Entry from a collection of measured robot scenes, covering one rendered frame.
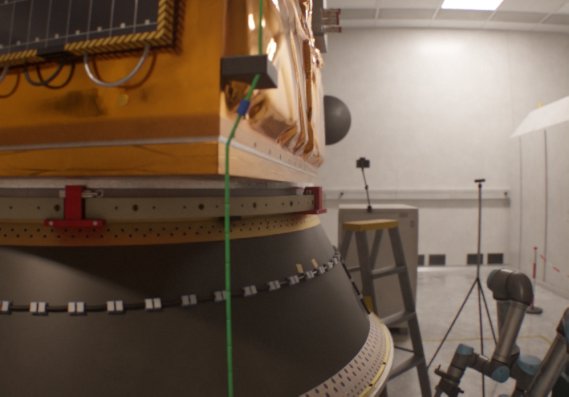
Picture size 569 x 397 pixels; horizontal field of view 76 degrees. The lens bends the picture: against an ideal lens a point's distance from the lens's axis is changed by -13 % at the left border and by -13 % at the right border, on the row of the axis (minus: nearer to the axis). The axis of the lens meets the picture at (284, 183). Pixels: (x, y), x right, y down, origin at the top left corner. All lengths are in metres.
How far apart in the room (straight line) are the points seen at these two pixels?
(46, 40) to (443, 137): 8.71
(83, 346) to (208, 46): 0.63
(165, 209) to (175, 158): 0.35
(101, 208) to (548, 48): 10.10
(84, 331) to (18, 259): 0.22
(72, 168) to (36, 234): 0.33
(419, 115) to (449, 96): 0.79
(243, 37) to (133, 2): 0.18
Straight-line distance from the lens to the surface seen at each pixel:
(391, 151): 8.88
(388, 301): 4.99
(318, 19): 2.20
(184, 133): 0.61
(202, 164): 0.60
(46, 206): 0.96
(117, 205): 0.94
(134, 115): 0.65
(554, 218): 7.65
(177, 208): 0.96
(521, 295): 1.95
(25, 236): 1.01
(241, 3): 0.69
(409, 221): 4.87
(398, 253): 2.83
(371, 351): 1.39
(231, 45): 0.65
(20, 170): 0.78
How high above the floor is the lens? 1.73
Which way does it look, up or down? 1 degrees up
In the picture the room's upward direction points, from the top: straight up
